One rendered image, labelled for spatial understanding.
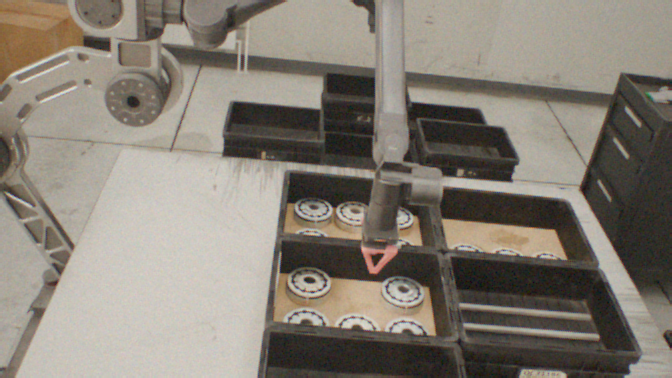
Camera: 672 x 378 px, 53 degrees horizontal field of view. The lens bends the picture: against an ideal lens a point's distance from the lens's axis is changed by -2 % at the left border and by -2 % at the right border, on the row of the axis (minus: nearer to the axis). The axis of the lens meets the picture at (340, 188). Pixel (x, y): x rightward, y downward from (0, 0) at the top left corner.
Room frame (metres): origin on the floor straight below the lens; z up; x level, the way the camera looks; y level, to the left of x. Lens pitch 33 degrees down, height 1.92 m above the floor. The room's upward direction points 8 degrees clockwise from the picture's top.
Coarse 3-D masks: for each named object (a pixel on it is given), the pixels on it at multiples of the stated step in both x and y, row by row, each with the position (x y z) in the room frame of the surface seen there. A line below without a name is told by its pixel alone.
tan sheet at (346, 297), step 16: (336, 288) 1.26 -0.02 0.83; (352, 288) 1.26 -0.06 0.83; (368, 288) 1.27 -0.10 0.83; (288, 304) 1.18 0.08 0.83; (336, 304) 1.20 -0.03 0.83; (352, 304) 1.21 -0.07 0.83; (368, 304) 1.22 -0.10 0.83; (336, 320) 1.15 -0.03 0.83; (384, 320) 1.17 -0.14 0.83; (416, 320) 1.18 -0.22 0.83; (432, 320) 1.19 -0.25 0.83
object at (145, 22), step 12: (144, 0) 1.24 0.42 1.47; (156, 0) 1.25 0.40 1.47; (168, 0) 1.26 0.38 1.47; (180, 0) 1.27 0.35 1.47; (144, 12) 1.24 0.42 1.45; (156, 12) 1.25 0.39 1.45; (168, 12) 1.25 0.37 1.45; (180, 12) 1.26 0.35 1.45; (144, 24) 1.24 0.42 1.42; (156, 24) 1.26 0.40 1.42; (180, 24) 1.27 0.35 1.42; (144, 36) 1.24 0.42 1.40
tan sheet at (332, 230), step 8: (288, 208) 1.56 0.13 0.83; (336, 208) 1.59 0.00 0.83; (288, 216) 1.52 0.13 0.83; (416, 216) 1.61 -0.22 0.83; (288, 224) 1.48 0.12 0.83; (296, 224) 1.49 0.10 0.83; (416, 224) 1.57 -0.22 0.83; (328, 232) 1.47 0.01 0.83; (336, 232) 1.48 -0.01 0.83; (344, 232) 1.48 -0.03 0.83; (416, 232) 1.53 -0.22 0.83; (376, 240) 1.47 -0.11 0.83; (408, 240) 1.49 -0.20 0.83; (416, 240) 1.49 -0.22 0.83
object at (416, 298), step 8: (392, 280) 1.28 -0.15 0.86; (400, 280) 1.28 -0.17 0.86; (408, 280) 1.29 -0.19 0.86; (384, 288) 1.24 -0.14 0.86; (392, 288) 1.25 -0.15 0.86; (416, 288) 1.26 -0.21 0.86; (384, 296) 1.22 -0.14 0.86; (392, 296) 1.22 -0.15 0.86; (400, 296) 1.22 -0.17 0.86; (416, 296) 1.23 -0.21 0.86; (400, 304) 1.20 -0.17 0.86; (408, 304) 1.20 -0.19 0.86; (416, 304) 1.21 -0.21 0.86
